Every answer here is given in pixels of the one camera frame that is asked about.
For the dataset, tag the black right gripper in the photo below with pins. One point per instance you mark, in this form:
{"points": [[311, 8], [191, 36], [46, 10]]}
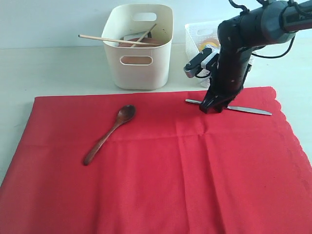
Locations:
{"points": [[228, 80]]}

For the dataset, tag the silver table knife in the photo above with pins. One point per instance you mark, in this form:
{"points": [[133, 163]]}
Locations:
{"points": [[237, 108]]}

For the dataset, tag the yellow lemon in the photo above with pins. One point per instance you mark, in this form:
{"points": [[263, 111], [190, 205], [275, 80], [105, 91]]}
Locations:
{"points": [[209, 43]]}

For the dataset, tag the red tablecloth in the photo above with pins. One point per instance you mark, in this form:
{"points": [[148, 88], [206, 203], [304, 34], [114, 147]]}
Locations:
{"points": [[171, 169]]}

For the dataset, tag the brown wooden spoon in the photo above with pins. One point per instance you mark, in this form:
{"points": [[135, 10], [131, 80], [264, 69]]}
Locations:
{"points": [[125, 114]]}

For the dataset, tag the wooden chopstick steep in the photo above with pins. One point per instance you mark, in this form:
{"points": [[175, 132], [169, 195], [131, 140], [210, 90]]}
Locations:
{"points": [[146, 33]]}

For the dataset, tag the wooden chopstick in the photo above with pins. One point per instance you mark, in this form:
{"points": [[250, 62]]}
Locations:
{"points": [[117, 40]]}

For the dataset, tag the small milk carton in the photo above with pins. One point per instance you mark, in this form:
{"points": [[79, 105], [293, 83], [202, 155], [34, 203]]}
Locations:
{"points": [[213, 48]]}

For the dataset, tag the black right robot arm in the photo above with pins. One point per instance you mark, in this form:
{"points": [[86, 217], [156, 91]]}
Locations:
{"points": [[275, 22]]}

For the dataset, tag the white perforated plastic basket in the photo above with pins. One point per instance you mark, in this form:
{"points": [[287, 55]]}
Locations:
{"points": [[195, 34]]}

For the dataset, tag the cream plastic bin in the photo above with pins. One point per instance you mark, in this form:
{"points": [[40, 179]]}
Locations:
{"points": [[141, 68]]}

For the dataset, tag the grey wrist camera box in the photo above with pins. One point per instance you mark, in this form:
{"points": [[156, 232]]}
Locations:
{"points": [[204, 60]]}

